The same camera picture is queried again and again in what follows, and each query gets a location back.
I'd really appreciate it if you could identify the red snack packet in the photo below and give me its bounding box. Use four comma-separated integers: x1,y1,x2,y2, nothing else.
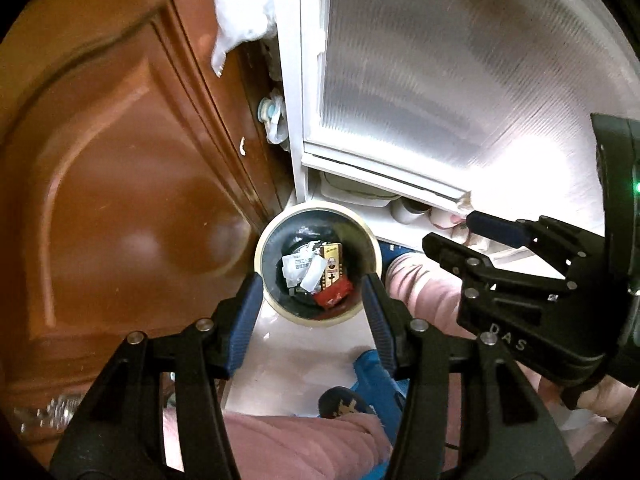
313,280,354,309

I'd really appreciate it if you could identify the white plastic bag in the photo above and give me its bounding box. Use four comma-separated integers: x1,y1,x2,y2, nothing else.
210,0,280,79

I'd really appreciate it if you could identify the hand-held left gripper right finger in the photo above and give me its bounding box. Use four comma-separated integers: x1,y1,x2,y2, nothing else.
361,272,576,480

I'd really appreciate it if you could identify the white cup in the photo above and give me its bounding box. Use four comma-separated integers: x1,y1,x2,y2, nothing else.
394,199,427,227

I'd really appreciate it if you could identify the person's leg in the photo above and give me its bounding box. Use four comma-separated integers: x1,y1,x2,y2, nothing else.
385,252,563,391
164,404,394,480

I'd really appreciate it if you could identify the person's right hand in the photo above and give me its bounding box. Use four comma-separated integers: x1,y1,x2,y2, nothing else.
575,374,640,418

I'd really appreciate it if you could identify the clear plastic packet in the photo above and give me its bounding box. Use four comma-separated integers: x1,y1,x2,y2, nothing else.
282,255,312,289

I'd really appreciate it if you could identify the person's left leg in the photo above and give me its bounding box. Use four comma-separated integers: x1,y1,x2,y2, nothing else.
164,404,394,480

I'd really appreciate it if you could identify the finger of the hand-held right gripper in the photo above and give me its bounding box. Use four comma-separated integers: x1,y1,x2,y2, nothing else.
466,211,608,286
422,232,576,330

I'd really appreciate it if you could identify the round cream-rimmed trash bin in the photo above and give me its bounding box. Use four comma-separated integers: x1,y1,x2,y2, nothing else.
254,203,385,329

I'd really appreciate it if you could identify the crumpled plastic packaging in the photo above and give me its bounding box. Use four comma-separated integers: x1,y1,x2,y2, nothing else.
257,88,287,147

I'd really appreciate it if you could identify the white cabinet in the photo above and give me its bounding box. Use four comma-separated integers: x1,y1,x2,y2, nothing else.
276,0,640,281

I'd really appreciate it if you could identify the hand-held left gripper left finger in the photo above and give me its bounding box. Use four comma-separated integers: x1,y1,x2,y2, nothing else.
50,274,264,480

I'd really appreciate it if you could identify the person's right leg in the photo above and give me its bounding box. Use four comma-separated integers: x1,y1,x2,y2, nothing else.
385,252,563,391

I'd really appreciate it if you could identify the ribbed translucent cabinet door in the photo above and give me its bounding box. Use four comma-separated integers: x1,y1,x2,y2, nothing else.
300,0,628,213

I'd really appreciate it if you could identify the blue plush slipper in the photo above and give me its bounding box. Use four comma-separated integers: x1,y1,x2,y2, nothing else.
377,241,404,264
317,350,417,480

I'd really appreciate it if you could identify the brown wooden cabinet door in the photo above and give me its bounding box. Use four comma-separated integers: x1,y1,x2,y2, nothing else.
0,0,287,461

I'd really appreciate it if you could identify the yellow printed small box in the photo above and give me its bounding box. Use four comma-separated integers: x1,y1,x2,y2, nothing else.
320,243,345,302

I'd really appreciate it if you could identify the pale plastic basin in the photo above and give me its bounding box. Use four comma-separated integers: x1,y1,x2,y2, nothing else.
320,172,401,210

